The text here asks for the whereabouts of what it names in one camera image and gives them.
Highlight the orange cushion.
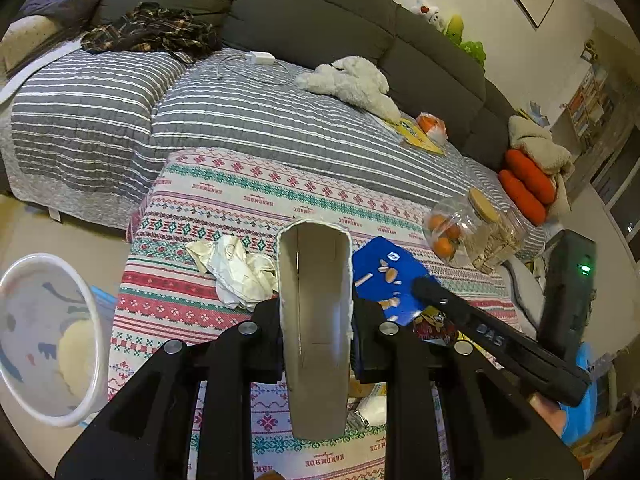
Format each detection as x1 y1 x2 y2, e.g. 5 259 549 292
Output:
504 148 555 206
498 169 547 226

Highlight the blue cardboard box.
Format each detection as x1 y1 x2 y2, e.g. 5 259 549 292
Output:
352 236 435 326

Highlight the grey sofa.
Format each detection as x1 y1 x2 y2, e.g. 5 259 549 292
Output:
92 0 515 170

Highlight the red milk can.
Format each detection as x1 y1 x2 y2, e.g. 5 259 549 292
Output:
412 306 458 346

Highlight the white plush toy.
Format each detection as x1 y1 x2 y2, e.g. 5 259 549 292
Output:
294 55 401 124

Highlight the yellow book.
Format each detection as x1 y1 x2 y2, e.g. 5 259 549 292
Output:
390 118 445 155

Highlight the upper orange cushion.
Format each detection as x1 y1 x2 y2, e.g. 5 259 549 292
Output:
504 148 555 206

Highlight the beige blanket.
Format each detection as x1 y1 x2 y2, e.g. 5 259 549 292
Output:
509 115 575 219

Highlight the green frog plush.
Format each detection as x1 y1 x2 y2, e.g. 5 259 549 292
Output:
460 40 487 68

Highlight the white wrapper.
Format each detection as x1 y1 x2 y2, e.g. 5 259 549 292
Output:
186 235 278 312

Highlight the blue plastic stool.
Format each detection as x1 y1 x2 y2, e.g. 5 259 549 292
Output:
560 341 599 447

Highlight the white charger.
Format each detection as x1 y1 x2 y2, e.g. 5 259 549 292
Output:
248 51 276 66

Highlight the orange white snack bag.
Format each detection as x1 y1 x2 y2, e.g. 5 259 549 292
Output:
416 113 448 145

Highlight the grey striped quilt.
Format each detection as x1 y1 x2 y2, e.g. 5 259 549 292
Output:
1 49 512 229

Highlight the glass jar with cork lid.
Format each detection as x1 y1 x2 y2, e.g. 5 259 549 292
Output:
422 188 499 268

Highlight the patterned tablecloth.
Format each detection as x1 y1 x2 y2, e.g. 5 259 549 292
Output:
106 146 522 480

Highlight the white trash bin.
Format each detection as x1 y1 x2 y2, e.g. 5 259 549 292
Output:
1 252 116 428

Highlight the yellow green plush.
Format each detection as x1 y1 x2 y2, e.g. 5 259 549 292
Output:
445 14 464 46

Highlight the cream pillow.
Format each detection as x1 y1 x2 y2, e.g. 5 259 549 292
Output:
1 15 63 74

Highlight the plastic jar of seeds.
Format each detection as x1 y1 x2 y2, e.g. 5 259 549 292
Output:
472 208 528 274

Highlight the white yogurt bottle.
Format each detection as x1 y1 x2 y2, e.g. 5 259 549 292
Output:
354 394 386 428

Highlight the lower orange cushion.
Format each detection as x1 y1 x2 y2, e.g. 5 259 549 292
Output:
498 169 547 226

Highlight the tangerine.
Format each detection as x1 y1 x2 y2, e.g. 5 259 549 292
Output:
446 224 462 242
426 214 447 231
432 236 456 261

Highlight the dark plaid shirt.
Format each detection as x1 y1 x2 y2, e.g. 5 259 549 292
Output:
80 2 221 65

